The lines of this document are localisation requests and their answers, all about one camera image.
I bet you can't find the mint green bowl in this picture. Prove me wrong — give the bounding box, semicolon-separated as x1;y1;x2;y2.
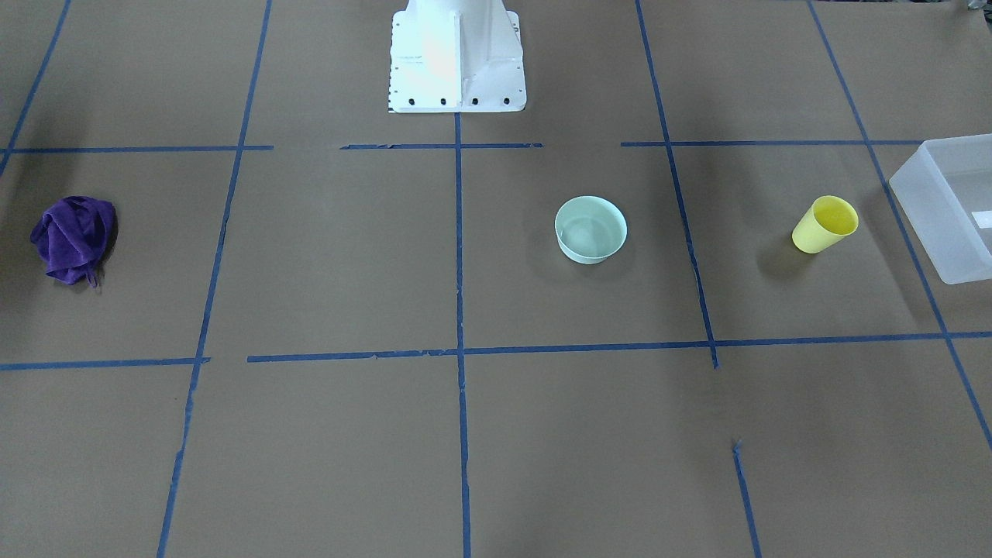
553;195;628;265

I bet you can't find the yellow plastic cup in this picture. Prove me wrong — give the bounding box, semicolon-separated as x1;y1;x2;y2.
791;195;859;254

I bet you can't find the purple cloth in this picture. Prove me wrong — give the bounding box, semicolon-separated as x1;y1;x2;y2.
29;195;117;288

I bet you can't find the clear plastic storage box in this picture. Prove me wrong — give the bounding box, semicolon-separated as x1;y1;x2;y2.
889;134;991;284

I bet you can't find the white label sticker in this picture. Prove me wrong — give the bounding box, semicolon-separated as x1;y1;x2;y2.
971;211;992;229

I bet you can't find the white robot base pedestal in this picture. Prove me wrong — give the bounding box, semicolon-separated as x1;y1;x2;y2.
387;1;528;114

